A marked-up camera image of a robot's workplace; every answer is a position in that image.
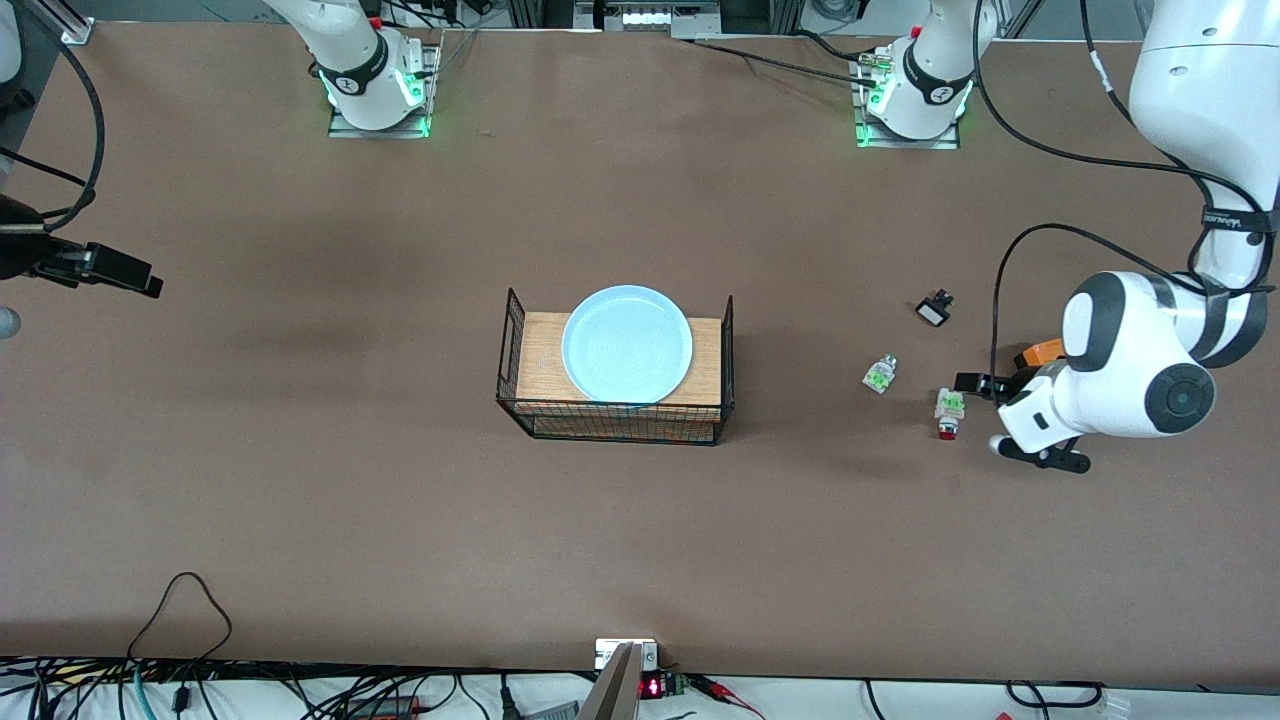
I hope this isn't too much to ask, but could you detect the orange button box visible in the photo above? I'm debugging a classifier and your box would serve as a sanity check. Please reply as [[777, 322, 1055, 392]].
[[1013, 338, 1067, 373]]

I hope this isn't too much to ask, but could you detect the aluminium frame profile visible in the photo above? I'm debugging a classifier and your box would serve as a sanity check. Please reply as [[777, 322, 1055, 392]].
[[25, 0, 96, 47]]

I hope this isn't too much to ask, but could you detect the red clip lead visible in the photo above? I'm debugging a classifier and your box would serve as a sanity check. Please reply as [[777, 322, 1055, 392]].
[[688, 674, 766, 720]]

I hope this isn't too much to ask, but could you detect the small metal bracket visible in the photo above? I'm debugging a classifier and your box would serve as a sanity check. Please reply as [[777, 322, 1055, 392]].
[[595, 638, 659, 673]]

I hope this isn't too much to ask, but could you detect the black curled cable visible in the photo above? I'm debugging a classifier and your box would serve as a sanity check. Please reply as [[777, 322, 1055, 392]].
[[1005, 680, 1106, 713]]

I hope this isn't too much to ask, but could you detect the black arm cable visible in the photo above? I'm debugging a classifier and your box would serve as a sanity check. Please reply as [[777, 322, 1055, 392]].
[[972, 0, 1279, 401], [0, 40, 107, 233]]

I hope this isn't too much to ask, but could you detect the grey tapered post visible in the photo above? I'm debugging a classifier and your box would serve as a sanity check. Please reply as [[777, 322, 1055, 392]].
[[575, 642, 642, 720]]

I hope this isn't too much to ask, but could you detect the black cable on table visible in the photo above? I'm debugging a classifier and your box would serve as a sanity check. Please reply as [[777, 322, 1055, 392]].
[[690, 38, 881, 86]]

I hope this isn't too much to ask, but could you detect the wooden board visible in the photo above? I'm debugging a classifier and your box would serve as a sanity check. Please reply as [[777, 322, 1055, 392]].
[[517, 312, 723, 443]]

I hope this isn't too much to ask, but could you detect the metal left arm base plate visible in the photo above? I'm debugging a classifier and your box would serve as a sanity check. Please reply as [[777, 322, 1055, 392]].
[[852, 50, 963, 151]]

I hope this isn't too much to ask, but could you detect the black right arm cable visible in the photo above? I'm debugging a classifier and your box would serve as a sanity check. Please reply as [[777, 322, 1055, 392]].
[[0, 40, 107, 233]]

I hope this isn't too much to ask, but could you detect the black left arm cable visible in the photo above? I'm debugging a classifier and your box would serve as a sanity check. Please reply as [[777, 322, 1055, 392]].
[[972, 0, 1279, 401]]

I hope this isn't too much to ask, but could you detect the light blue plate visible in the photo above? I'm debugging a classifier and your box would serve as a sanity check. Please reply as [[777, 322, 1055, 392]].
[[561, 285, 694, 405]]

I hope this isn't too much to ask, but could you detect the metal frame light unit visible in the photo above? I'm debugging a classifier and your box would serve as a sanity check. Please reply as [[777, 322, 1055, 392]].
[[575, 0, 721, 41]]

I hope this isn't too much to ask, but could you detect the black looped cable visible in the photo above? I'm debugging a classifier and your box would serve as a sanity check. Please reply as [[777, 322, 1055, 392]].
[[127, 572, 234, 663]]

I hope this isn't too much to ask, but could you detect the black wire basket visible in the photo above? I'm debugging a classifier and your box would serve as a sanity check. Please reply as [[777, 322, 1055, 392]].
[[496, 288, 736, 447]]

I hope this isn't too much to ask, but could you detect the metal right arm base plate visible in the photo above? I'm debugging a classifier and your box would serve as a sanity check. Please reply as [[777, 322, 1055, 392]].
[[328, 40, 442, 139]]

